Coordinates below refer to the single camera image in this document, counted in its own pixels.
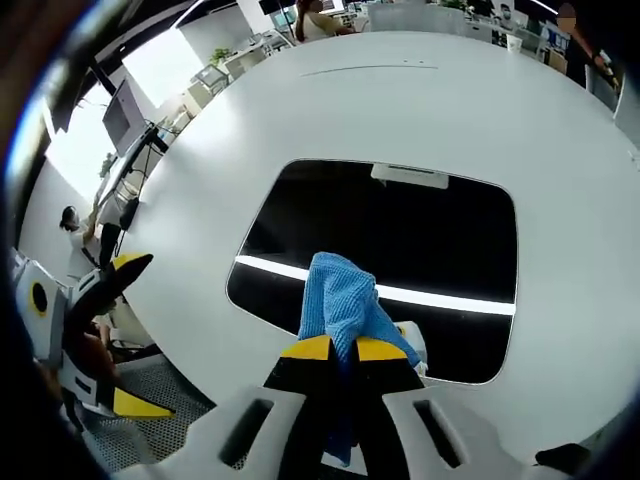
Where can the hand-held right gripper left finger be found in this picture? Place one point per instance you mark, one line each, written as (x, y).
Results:
(260, 430)

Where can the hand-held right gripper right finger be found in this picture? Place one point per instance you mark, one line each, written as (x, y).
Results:
(410, 425)

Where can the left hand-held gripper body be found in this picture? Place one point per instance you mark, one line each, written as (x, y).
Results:
(42, 325)

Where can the blue cleaning cloth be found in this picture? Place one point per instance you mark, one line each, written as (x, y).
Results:
(340, 300)

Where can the black mirror with white frame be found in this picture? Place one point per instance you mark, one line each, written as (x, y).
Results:
(400, 240)

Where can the white mesh office chair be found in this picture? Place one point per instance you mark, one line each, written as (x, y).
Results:
(150, 390)

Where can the grey monitor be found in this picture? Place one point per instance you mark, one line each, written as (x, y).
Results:
(122, 117)

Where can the small green potted plant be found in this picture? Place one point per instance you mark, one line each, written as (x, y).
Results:
(220, 56)

